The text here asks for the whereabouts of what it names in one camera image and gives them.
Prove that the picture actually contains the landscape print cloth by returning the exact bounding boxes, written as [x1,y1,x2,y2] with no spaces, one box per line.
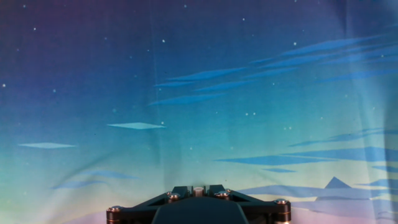
[0,0,398,224]

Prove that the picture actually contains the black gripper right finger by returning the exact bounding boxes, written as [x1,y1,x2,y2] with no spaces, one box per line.
[206,184,292,224]

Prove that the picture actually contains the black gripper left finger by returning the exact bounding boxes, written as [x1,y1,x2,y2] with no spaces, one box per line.
[105,185,194,224]

